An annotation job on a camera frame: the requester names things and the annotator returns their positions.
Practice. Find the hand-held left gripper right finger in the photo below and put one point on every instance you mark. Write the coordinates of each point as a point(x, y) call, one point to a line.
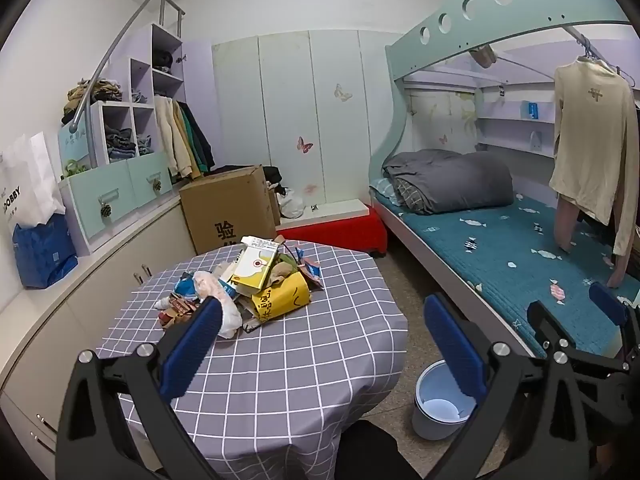
point(455, 350)

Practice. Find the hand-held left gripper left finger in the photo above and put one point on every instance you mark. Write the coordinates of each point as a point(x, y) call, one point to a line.
point(192, 345)

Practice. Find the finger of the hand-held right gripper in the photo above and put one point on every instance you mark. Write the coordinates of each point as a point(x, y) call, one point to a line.
point(545, 320)
point(607, 302)

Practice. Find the pale blue plastic bin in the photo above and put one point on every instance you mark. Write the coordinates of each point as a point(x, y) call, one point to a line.
point(440, 410)

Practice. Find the white plastic bag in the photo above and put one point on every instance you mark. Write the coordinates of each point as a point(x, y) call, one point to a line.
point(225, 310)

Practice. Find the light blue white packet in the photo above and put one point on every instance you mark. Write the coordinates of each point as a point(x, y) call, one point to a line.
point(186, 287)

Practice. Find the yellow white box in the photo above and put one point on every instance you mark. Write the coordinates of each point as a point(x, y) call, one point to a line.
point(250, 270)

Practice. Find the yellow paper bag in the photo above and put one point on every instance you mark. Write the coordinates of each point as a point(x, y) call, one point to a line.
point(280, 300)

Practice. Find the grey checked tablecloth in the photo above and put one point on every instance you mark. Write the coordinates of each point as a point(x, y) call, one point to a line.
point(300, 360)

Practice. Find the white carton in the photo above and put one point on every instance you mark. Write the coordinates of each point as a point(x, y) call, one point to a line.
point(260, 245)

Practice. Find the low white cabinet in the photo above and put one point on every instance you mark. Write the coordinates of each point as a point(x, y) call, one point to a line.
point(75, 300)

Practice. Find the brown cardboard box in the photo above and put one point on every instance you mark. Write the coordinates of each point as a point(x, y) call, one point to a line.
point(225, 210)

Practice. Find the blue red snack wrapper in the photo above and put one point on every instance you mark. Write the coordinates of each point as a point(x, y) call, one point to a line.
point(312, 272)

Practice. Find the red cloth-covered platform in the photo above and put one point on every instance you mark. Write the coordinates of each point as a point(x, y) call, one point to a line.
point(345, 232)

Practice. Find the pinecone ornament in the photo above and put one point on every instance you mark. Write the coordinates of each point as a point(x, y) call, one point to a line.
point(157, 185)
point(105, 208)

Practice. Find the beige hanging sweater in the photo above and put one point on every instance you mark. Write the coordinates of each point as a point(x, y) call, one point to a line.
point(590, 135)

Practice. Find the white shelf unit mint drawers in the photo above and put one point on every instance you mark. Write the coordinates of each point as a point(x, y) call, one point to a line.
point(115, 195)

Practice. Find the grey quilt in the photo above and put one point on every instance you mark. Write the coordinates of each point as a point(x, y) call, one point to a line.
point(450, 180)

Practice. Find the blue bag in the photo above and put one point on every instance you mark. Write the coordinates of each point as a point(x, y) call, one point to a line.
point(42, 255)

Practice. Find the blue checked pillow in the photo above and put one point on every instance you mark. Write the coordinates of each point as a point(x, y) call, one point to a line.
point(384, 189)

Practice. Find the black clothes heap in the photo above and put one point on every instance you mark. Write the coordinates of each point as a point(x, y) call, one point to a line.
point(272, 175)

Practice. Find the green hanging garment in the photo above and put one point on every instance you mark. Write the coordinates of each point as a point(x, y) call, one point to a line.
point(192, 140)

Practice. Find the dark hanging jacket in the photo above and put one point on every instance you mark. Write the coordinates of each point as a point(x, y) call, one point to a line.
point(205, 140)

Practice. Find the folded jeans stack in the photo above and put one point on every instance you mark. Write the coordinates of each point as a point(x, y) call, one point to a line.
point(120, 145)
point(144, 145)

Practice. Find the small blue box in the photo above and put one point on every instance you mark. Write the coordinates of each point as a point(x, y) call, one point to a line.
point(530, 110)

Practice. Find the cream hanging jacket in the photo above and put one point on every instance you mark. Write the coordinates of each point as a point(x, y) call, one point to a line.
point(170, 135)

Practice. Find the white shopping bag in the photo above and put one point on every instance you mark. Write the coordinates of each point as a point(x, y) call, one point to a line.
point(25, 185)

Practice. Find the white wardrobe butterfly stickers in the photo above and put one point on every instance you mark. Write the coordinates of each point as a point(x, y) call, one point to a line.
point(280, 110)

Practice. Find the pile of folded clothes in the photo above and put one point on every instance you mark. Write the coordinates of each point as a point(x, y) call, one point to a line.
point(95, 92)

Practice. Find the bed with teal mattress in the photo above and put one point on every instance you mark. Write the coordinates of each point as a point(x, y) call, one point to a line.
point(450, 40)

